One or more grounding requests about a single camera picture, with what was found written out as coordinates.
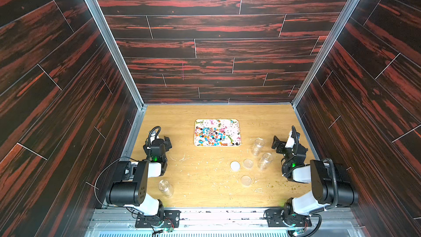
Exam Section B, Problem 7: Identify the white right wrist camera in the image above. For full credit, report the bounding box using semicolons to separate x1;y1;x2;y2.
285;131;295;148

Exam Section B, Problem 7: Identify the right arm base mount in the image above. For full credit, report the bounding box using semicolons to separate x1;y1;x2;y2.
264;203;312;237

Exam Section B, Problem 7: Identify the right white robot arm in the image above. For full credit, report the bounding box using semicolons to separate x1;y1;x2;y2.
271;136;359;224

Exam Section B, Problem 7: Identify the pile of colourful lollipops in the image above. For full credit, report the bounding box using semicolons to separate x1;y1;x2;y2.
194;123;239;147

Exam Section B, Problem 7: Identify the floral rectangular tray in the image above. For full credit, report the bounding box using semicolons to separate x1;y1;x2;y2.
193;118;242;147

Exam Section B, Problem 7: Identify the clear plastic candy jar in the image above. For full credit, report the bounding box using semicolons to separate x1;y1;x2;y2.
251;138;265;156

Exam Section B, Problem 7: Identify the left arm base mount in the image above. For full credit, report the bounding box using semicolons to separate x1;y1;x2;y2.
132;206;181;236

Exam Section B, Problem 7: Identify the clear plastic jar lid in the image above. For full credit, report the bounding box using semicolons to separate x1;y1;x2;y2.
243;159;254;170

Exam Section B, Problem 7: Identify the candy jar with lid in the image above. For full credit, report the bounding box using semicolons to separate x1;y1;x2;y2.
158;180;174;197

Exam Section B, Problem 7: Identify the white patterned jar lid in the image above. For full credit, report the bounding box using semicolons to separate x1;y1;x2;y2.
230;161;241;172

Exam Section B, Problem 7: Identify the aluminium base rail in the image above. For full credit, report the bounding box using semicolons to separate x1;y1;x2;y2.
85;207;366;237

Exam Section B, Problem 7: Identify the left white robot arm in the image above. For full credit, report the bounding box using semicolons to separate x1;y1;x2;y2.
106;137;172;221

